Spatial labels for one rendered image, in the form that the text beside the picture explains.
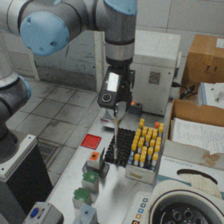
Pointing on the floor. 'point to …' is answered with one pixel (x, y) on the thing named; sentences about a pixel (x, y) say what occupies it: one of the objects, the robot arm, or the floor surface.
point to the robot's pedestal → (24, 187)
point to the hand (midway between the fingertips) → (116, 118)
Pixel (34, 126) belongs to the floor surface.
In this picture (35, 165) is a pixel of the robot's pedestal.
